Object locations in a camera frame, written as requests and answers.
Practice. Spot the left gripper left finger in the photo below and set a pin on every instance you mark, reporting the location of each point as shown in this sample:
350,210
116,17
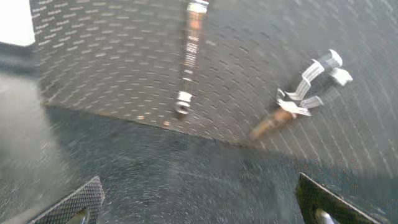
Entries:
84,205

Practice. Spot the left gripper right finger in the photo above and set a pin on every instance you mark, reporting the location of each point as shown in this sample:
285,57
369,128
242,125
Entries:
320,202

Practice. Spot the black and grey pliers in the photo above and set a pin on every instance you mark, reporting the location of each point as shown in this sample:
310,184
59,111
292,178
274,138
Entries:
306,77

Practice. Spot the wrench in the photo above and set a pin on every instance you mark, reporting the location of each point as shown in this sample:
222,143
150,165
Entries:
191,46

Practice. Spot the black pegboard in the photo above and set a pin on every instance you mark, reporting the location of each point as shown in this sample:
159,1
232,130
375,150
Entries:
109,62

